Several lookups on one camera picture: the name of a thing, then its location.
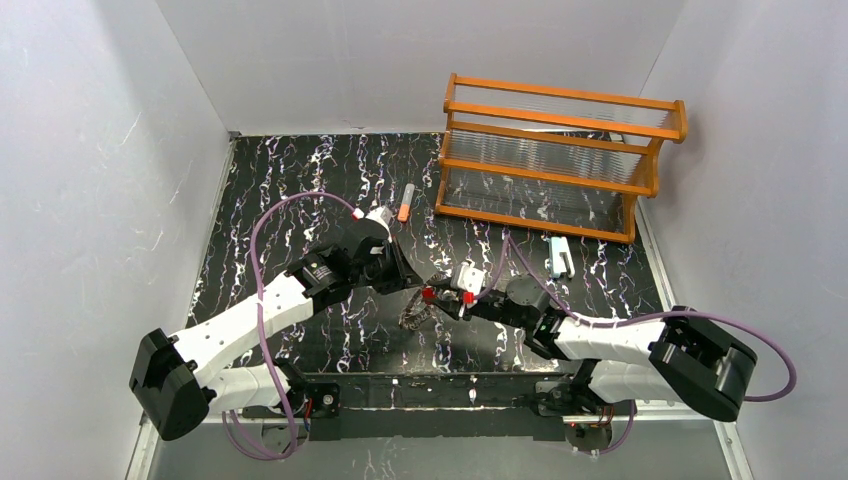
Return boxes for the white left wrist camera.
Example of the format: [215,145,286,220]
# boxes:
[365,206,394,232]

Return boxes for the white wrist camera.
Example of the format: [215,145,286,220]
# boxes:
[449,262,485,306]
[365,206,394,232]

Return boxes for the orange wooden two-tier shelf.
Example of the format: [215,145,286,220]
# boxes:
[435,74,688,244]

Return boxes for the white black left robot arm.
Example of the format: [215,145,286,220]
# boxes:
[129,218,424,441]

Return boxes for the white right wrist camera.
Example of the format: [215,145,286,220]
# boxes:
[449,262,485,306]

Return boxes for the grey orange marker pen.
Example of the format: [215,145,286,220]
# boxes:
[397,183,416,223]

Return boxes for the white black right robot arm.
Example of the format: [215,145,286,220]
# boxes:
[423,275,757,422]

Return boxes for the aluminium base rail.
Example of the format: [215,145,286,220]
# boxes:
[127,373,752,479]

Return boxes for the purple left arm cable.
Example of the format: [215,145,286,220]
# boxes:
[221,192,362,463]

